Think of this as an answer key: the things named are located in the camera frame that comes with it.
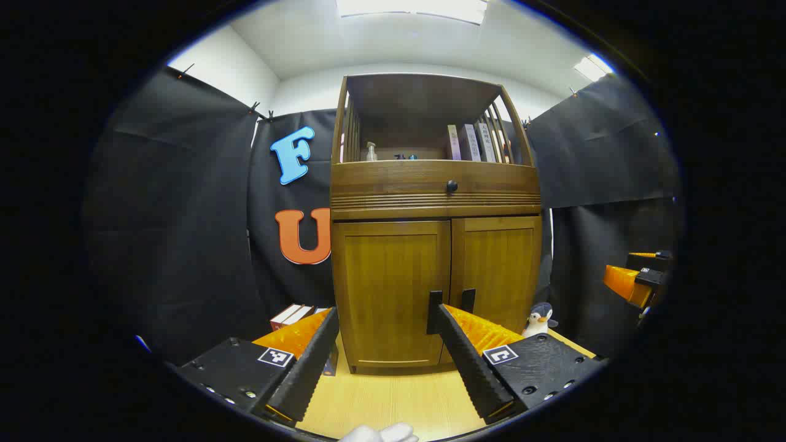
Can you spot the white upright book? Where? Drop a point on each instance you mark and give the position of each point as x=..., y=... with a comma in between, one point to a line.
x=486, y=141

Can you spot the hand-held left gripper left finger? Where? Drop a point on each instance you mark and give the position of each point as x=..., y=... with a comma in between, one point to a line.
x=301, y=374

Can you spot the grey upright book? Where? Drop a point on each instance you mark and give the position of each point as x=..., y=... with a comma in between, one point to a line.
x=471, y=142

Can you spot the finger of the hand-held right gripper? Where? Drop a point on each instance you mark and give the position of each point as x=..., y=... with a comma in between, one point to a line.
x=626, y=285
x=654, y=260

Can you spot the wooden cabinet door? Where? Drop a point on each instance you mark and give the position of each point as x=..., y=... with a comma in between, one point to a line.
x=384, y=288
x=500, y=270

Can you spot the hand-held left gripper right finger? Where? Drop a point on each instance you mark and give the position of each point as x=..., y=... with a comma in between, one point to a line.
x=473, y=374

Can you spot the blue book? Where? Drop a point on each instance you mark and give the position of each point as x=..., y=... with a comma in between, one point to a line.
x=331, y=367

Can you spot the wooden double-door shoe cabinet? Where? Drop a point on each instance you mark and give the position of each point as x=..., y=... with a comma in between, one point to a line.
x=399, y=178

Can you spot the penguin plush toy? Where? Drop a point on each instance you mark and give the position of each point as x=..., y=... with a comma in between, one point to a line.
x=539, y=320

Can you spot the clear pump bottle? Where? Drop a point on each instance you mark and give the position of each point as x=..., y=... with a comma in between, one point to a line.
x=371, y=152

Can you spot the ceiling light panel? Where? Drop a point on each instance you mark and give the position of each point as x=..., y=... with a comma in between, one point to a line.
x=592, y=67
x=430, y=7

